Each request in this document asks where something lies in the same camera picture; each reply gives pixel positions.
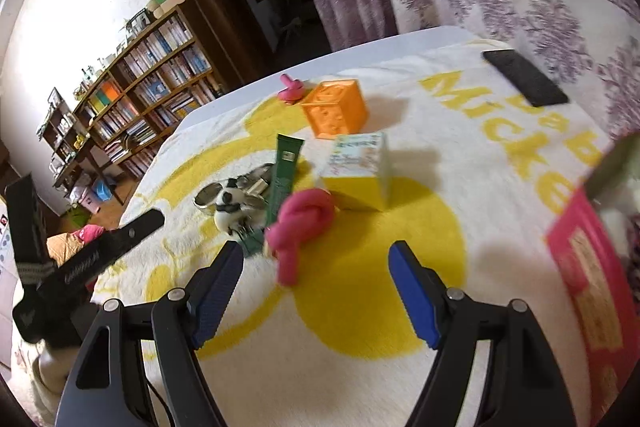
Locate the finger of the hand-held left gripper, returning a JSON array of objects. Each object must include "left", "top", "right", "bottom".
[{"left": 115, "top": 209, "right": 166, "bottom": 259}]

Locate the white yellow printed blanket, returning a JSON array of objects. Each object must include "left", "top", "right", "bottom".
[{"left": 10, "top": 39, "right": 640, "bottom": 427}]

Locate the white yellow medicine box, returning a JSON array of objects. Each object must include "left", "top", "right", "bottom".
[{"left": 320, "top": 132, "right": 393, "bottom": 212}]

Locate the blue storage bin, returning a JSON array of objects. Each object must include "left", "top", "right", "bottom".
[{"left": 92, "top": 179, "right": 114, "bottom": 204}]

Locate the light orange rubber cube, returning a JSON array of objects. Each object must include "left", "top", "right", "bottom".
[{"left": 300, "top": 78, "right": 370, "bottom": 140}]

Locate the large wooden bookcase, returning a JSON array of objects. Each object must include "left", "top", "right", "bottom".
[{"left": 74, "top": 2, "right": 226, "bottom": 180}]

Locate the pink tin container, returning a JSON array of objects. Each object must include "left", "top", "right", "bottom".
[{"left": 545, "top": 134, "right": 640, "bottom": 427}]

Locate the pink cloth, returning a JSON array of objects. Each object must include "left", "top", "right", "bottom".
[{"left": 70, "top": 224, "right": 107, "bottom": 249}]

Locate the pink storage bin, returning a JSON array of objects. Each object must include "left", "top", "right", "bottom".
[{"left": 70, "top": 187, "right": 96, "bottom": 214}]

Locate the panda figurine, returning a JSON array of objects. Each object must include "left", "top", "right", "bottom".
[{"left": 212, "top": 179, "right": 266, "bottom": 238}]

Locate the small open shelf rack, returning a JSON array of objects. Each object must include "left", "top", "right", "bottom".
[{"left": 37, "top": 87, "right": 126, "bottom": 208}]

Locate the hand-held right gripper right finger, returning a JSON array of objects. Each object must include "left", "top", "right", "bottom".
[{"left": 389, "top": 241, "right": 593, "bottom": 427}]

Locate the white wall poster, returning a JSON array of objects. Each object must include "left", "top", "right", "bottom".
[{"left": 0, "top": 202, "right": 23, "bottom": 368}]

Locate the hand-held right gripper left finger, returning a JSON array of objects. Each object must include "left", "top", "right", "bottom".
[{"left": 59, "top": 239, "right": 245, "bottom": 427}]

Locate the tan cushion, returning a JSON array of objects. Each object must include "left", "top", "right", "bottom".
[{"left": 46, "top": 232, "right": 85, "bottom": 269}]

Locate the teal binder clip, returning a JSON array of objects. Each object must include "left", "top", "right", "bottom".
[{"left": 231, "top": 224, "right": 266, "bottom": 259}]

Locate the pink knotted toy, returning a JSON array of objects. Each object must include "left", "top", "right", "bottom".
[{"left": 263, "top": 188, "right": 335, "bottom": 286}]

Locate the dark green stick sachet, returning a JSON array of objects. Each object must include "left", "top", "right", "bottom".
[{"left": 262, "top": 133, "right": 305, "bottom": 233}]

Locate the small pink toy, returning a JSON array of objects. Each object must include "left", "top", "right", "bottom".
[{"left": 278, "top": 74, "right": 304, "bottom": 102}]

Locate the black phone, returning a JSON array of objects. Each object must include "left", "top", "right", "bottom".
[{"left": 481, "top": 49, "right": 570, "bottom": 108}]

